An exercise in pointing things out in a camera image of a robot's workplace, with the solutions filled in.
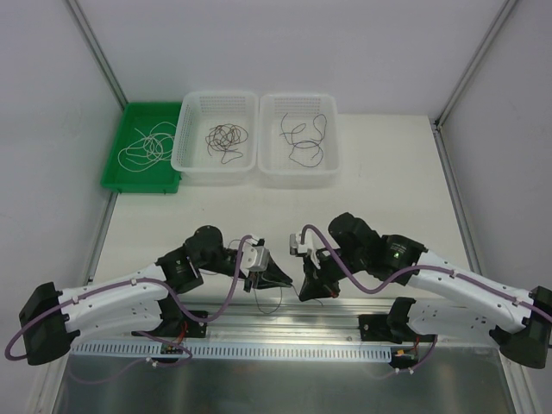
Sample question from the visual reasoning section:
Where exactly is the purple white wire bundle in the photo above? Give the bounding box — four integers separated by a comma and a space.
223, 239, 329, 314

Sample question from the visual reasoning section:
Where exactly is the brown wire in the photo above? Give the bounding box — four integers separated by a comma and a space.
204, 124, 242, 154
215, 123, 250, 150

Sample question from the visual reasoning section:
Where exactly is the dark wire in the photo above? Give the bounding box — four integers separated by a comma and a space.
287, 140, 324, 168
279, 112, 294, 146
282, 113, 329, 149

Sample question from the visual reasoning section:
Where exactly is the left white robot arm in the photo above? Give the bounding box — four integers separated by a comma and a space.
4, 225, 293, 366

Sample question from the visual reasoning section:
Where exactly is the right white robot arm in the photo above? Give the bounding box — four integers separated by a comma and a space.
289, 212, 551, 369

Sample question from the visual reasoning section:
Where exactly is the left white plastic basket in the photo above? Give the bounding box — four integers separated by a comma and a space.
170, 91, 259, 185

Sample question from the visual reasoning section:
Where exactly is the white plastic basket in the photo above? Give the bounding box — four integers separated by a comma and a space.
170, 91, 259, 185
257, 92, 342, 189

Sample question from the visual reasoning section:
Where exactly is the green plastic tray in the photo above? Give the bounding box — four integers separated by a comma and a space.
100, 102, 181, 194

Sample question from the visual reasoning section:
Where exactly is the right white plastic basket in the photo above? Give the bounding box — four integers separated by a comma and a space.
257, 92, 342, 189

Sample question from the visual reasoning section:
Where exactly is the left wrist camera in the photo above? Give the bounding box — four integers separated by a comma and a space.
240, 236, 270, 273

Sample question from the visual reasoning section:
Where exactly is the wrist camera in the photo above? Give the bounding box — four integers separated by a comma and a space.
240, 236, 270, 273
289, 229, 317, 257

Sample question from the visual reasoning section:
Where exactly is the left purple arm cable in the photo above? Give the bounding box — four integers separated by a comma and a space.
3, 235, 260, 361

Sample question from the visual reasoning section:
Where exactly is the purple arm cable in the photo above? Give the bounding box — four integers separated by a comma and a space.
300, 223, 552, 320
3, 235, 260, 361

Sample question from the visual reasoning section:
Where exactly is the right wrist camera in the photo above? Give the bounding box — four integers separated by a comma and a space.
289, 229, 317, 257

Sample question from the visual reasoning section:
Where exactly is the aluminium mounting rail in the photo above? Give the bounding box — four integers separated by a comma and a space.
53, 295, 488, 346

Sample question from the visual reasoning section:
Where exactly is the white slotted cable duct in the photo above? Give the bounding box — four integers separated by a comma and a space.
72, 340, 392, 363

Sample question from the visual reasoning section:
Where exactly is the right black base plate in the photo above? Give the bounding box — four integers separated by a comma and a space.
358, 314, 396, 343

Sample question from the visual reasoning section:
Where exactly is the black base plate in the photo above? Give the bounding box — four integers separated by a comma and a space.
169, 310, 209, 339
358, 314, 396, 343

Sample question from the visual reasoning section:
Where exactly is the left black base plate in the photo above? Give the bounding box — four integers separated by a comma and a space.
169, 310, 209, 339

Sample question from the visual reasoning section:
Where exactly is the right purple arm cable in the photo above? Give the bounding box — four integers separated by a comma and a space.
300, 223, 552, 320

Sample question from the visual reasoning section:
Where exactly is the right aluminium frame post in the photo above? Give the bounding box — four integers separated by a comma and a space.
433, 0, 518, 126

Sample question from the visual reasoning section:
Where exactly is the aluminium frame post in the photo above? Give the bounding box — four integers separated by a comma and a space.
63, 0, 129, 110
433, 0, 518, 126

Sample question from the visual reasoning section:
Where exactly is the left aluminium frame post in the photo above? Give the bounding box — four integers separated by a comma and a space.
63, 0, 129, 110

